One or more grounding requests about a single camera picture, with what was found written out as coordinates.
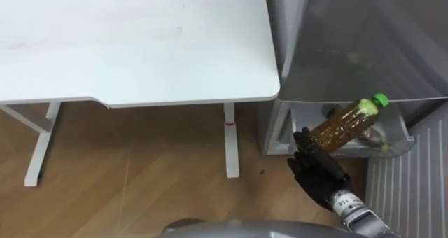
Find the clear bottle in door shelf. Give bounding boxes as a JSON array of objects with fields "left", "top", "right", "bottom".
[{"left": 321, "top": 104, "right": 390, "bottom": 152}]

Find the robot body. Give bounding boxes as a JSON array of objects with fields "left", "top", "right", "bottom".
[{"left": 161, "top": 218, "right": 372, "bottom": 238}]

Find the open grey fridge door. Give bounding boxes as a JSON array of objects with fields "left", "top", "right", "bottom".
[{"left": 365, "top": 103, "right": 448, "bottom": 238}]

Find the white desk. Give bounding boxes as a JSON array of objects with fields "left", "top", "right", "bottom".
[{"left": 0, "top": 0, "right": 281, "bottom": 188}]

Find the grey fridge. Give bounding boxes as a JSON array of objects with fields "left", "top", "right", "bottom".
[{"left": 258, "top": 0, "right": 448, "bottom": 158}]

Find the brown tea bottle green cap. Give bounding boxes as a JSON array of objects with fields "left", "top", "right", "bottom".
[{"left": 308, "top": 92, "right": 390, "bottom": 153}]

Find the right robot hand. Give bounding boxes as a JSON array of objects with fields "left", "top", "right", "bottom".
[{"left": 286, "top": 126, "right": 353, "bottom": 212}]

